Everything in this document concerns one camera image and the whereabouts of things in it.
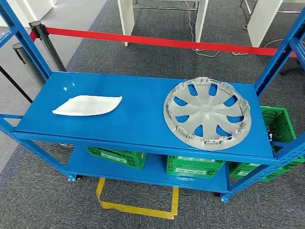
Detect white desk with metal legs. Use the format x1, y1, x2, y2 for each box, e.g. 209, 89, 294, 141
239, 0, 305, 48

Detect chrome stanchion post with belt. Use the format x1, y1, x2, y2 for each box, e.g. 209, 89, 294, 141
29, 20, 66, 73

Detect grey wheel hubcap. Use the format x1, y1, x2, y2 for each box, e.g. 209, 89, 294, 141
163, 77, 252, 152

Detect white curved plastic part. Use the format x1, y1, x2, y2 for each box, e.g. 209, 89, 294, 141
52, 95, 123, 117

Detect blue metal shelf rack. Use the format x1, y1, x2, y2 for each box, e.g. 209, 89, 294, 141
0, 0, 305, 203

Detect green plastic crate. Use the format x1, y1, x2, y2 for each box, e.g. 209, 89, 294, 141
86, 146, 148, 171
166, 155, 226, 179

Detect green crate holding cables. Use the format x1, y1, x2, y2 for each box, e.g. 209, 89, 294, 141
227, 105, 305, 183

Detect white desk with metal bar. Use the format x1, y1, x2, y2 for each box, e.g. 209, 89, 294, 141
117, 0, 209, 47

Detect black cable bundle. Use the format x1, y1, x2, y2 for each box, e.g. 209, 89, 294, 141
261, 109, 279, 141

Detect red barrier belt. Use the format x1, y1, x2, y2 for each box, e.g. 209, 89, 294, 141
29, 27, 297, 59

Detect white floor cable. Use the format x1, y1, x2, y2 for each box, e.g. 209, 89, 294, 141
232, 39, 284, 57
185, 0, 220, 59

